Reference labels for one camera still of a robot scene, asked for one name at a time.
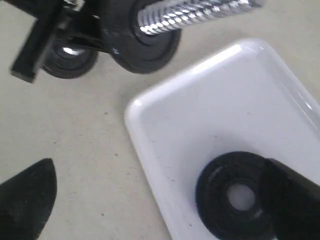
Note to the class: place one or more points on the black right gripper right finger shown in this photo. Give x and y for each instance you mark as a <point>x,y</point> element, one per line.
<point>291,200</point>

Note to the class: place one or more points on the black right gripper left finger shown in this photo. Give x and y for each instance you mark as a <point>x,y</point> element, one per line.
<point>27,200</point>

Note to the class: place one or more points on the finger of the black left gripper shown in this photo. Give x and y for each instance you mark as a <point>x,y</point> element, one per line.
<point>48,16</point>
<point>87,28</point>

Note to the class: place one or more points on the black weight plate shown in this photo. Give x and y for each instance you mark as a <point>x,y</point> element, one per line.
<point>132,49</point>
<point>216,212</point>
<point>71,57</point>

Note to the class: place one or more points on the white plastic tray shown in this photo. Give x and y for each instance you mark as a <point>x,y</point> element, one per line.
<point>241,99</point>

